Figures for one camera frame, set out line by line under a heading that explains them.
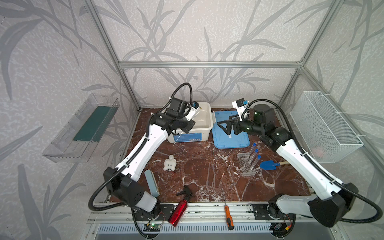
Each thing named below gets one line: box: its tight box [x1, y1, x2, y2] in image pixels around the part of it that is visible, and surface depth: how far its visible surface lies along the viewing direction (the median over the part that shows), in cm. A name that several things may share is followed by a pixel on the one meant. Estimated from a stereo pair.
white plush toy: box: [163, 154, 177, 172], surface depth 89 cm
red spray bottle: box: [167, 185, 193, 227], surface depth 74 cm
